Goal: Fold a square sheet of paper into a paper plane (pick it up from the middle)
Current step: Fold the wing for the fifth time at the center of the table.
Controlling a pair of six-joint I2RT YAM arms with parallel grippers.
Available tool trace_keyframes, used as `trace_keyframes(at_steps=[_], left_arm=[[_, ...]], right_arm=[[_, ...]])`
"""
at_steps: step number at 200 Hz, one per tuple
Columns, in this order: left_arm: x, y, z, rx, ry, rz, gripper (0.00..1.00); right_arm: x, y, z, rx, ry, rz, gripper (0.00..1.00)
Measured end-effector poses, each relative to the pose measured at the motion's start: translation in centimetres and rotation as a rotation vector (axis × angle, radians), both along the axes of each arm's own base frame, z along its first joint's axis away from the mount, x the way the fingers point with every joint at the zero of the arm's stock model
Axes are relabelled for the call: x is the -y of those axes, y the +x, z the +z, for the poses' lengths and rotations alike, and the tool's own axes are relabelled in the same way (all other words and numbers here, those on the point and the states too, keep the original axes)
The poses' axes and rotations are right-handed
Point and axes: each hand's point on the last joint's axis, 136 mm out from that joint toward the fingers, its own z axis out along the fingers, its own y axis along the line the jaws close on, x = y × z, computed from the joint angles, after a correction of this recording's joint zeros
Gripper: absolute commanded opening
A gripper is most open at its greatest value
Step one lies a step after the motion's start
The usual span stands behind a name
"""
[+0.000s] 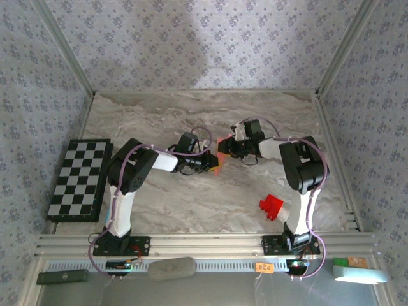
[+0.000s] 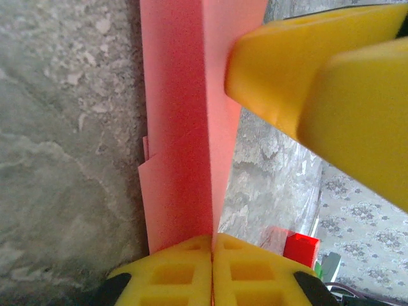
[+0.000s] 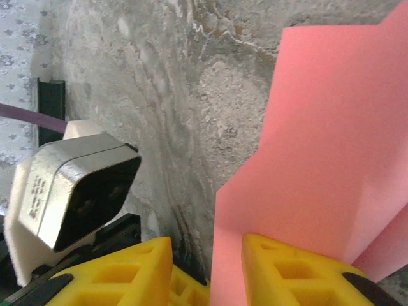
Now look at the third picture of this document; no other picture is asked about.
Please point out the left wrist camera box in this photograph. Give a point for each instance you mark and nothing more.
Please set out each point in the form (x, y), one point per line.
(79, 191)

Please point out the black grey checkerboard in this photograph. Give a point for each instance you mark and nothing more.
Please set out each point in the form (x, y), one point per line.
(51, 102)

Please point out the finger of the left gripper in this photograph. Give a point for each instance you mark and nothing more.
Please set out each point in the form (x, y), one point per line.
(191, 293)

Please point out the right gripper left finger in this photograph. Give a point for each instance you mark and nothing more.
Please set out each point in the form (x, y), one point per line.
(127, 280)

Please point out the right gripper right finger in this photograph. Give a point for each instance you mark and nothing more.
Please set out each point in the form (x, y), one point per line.
(296, 280)

